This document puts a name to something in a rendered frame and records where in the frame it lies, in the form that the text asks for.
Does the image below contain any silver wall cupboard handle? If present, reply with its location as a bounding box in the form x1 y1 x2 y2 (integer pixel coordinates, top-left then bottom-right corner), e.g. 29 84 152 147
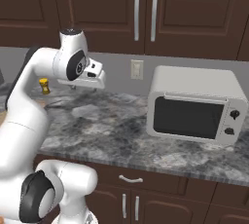
150 0 160 43
133 0 141 42

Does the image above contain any silver base cupboard handle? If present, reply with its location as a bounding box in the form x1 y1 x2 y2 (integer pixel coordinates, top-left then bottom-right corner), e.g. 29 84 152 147
122 193 127 219
134 195 141 222

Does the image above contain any white toaster oven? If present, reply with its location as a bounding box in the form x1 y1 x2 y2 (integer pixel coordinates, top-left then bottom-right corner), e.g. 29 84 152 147
145 64 249 147

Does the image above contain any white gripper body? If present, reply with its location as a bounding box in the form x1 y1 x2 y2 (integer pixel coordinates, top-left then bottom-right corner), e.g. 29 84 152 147
56 69 108 91

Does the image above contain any dark brown drawer front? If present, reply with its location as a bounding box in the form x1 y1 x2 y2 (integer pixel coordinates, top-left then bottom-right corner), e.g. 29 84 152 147
209 182 249 210
87 162 190 197

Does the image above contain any yellow shaker jar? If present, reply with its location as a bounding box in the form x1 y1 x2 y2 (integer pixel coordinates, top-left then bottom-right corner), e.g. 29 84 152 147
38 77 52 95

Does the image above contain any white wall socket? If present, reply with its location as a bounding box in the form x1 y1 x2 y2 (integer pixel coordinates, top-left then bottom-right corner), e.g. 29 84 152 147
130 58 145 81

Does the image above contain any dark brown base cupboard door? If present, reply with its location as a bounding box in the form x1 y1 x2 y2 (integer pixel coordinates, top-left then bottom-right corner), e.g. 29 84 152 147
203 204 249 224
129 188 187 224
85 183 132 224

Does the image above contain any dark brown wall cupboard door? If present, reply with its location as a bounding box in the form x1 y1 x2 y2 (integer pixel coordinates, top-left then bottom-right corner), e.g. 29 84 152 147
236 22 249 62
145 0 249 61
0 0 55 49
52 0 148 56

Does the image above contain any silver drawer handle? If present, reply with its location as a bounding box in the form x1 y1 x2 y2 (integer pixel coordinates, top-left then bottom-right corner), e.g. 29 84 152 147
118 174 144 184

